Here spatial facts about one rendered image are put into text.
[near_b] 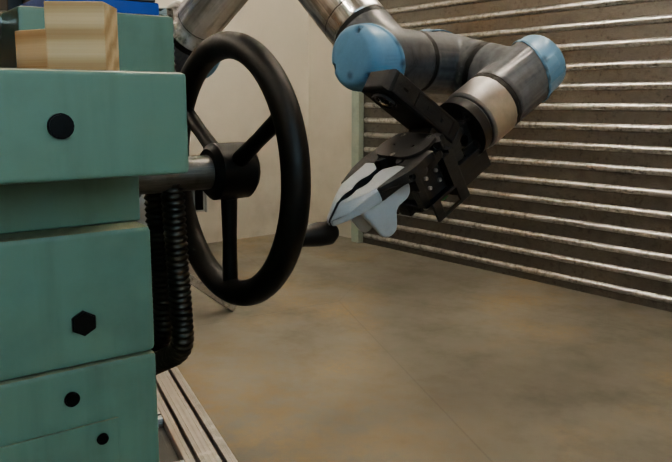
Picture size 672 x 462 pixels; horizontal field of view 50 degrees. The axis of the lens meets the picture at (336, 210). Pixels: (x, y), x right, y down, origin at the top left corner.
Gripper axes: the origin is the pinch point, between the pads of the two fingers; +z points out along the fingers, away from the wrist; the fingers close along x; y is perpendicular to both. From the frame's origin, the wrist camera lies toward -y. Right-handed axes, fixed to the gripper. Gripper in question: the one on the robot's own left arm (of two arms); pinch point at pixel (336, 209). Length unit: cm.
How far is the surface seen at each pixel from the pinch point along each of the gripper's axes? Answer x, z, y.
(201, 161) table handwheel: 9.8, 6.2, -9.0
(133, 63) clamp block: 5.7, 8.6, -21.2
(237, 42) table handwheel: 6.4, -1.9, -17.9
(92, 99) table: -17.3, 19.9, -24.0
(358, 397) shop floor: 105, -35, 110
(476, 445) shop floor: 63, -40, 113
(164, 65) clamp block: 5.7, 6.2, -19.7
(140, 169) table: -17.3, 19.7, -19.2
